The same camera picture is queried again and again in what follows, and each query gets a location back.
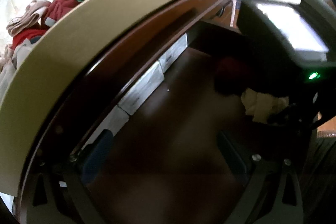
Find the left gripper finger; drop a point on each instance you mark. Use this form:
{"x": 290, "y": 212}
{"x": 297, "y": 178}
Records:
{"x": 94, "y": 155}

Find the cream underwear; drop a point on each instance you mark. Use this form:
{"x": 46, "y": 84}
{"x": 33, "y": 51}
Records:
{"x": 33, "y": 13}

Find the white underwear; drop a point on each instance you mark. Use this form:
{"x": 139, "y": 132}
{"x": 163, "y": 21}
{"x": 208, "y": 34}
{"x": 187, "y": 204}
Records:
{"x": 12, "y": 60}

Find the phone on right gripper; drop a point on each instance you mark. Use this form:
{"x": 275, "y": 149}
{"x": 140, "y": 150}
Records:
{"x": 304, "y": 32}

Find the bright red underwear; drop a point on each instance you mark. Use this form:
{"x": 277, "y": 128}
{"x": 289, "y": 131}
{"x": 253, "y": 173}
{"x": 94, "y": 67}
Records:
{"x": 30, "y": 34}

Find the dark wooden dresser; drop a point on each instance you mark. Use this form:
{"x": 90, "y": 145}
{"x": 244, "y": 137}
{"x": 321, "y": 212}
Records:
{"x": 188, "y": 154}

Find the dark red underwear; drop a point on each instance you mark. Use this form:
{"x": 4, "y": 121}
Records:
{"x": 55, "y": 11}

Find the pale yellow underwear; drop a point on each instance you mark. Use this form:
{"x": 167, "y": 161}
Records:
{"x": 261, "y": 106}

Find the white box in drawer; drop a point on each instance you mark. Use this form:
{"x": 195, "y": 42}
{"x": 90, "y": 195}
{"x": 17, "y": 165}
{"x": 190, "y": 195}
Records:
{"x": 142, "y": 89}
{"x": 170, "y": 56}
{"x": 113, "y": 122}

